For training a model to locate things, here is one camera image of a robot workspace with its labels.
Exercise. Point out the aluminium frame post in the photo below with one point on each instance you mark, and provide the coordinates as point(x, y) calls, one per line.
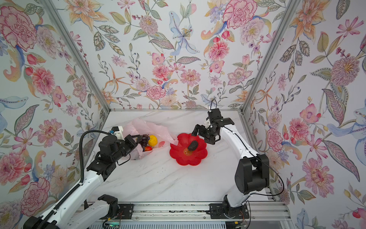
point(62, 29)
point(287, 15)

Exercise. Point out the aluminium frame post left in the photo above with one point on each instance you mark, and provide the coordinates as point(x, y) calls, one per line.
point(62, 29)

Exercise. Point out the red flower-shaped plate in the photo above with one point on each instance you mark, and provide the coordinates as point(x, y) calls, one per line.
point(183, 156)

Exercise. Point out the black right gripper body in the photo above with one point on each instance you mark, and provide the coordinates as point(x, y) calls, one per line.
point(208, 134)

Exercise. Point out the dark eggplant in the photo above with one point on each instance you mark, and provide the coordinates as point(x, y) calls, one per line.
point(193, 146)

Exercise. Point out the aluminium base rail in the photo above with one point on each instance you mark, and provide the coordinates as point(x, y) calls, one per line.
point(197, 215)

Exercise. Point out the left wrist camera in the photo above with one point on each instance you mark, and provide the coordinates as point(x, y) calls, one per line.
point(117, 131)

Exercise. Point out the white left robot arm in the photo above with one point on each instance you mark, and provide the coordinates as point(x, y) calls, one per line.
point(63, 214)

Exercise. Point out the dark purple grape bunch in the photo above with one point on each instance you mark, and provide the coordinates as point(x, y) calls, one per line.
point(143, 140)

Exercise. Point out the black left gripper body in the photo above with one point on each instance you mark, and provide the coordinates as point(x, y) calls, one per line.
point(129, 145)

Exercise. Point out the yellow bell pepper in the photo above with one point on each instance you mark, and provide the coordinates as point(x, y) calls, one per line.
point(153, 141)

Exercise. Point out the aluminium frame post right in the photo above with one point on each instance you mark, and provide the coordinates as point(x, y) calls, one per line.
point(287, 15)

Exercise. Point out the red orange pepper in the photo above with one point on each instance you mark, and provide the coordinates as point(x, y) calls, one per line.
point(148, 148)

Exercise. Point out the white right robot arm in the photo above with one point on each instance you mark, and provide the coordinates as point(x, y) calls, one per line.
point(252, 172)

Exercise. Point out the pink plastic bag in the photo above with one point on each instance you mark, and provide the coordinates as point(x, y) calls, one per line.
point(141, 127)

